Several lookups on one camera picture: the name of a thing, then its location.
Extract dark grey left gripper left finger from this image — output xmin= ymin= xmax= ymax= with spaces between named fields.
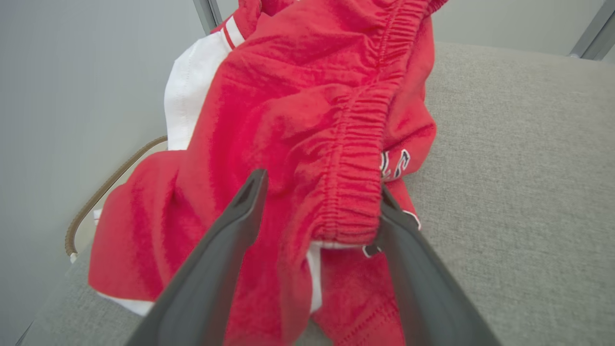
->
xmin=126 ymin=168 xmax=269 ymax=346

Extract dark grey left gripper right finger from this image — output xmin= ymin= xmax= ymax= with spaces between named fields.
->
xmin=375 ymin=185 xmax=500 ymax=346

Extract red and white Bulls jersey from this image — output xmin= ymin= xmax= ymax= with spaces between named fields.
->
xmin=163 ymin=0 xmax=438 ymax=346

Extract grey fabric sofa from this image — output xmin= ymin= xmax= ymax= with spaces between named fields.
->
xmin=19 ymin=41 xmax=615 ymax=346

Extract grey metal frame post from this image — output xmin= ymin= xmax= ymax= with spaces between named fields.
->
xmin=569 ymin=0 xmax=615 ymax=61

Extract red shorts with white stripe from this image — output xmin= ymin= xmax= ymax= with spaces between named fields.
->
xmin=88 ymin=0 xmax=450 ymax=346

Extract cream perforated laundry basket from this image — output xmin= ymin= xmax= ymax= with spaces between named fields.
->
xmin=64 ymin=136 xmax=169 ymax=263

